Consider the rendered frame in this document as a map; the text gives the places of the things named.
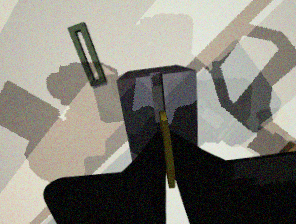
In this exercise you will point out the dark green rectangular frame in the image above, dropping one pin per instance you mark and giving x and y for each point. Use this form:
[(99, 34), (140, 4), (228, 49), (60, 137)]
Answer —
[(81, 54)]

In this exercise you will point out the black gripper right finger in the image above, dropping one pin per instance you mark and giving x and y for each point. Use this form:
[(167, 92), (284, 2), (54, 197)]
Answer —
[(206, 180)]

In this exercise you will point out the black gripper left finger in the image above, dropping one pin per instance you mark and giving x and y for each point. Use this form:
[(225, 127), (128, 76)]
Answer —
[(139, 190)]

